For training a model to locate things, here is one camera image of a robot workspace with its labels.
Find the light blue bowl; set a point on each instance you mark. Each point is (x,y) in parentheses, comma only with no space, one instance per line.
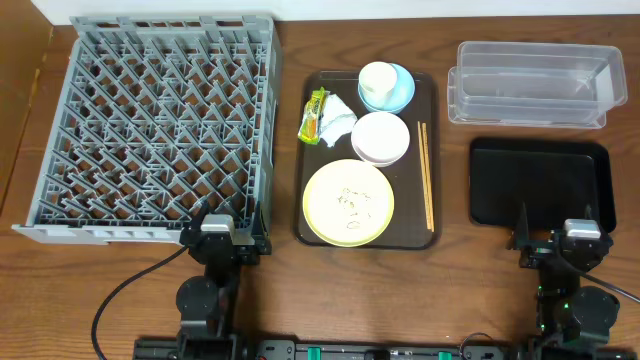
(401,96)

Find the cream plastic cup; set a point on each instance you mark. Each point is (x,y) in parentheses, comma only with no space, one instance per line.
(377,81)

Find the wooden chopstick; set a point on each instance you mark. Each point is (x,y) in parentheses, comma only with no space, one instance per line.
(428,181)
(424,175)

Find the right wooden chopstick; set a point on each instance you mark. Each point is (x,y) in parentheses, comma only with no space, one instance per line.
(428,181)

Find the yellow plate with food scraps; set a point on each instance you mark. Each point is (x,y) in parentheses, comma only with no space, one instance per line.
(348,203)

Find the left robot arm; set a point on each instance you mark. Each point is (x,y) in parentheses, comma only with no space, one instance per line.
(207,302)

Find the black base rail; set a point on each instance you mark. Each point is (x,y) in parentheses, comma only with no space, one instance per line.
(165,349)

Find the black tray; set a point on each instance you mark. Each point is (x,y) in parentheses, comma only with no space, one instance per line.
(555,179)

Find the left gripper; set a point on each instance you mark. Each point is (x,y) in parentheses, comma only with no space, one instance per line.
(220,245)

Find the clear plastic bin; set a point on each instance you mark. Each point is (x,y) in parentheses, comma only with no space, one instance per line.
(527,84)

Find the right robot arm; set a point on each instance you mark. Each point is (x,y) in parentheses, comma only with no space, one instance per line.
(574,320)

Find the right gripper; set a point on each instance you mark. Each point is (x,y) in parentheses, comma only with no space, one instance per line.
(569,250)

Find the left wooden chopstick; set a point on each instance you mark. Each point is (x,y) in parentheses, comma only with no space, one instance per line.
(424,175)

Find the grey plastic dish rack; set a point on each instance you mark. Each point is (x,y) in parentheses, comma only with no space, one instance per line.
(156,116)

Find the green yellow snack wrapper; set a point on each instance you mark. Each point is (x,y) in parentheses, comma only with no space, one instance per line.
(312,113)

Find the white tissue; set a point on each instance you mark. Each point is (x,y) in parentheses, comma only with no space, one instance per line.
(337,120)

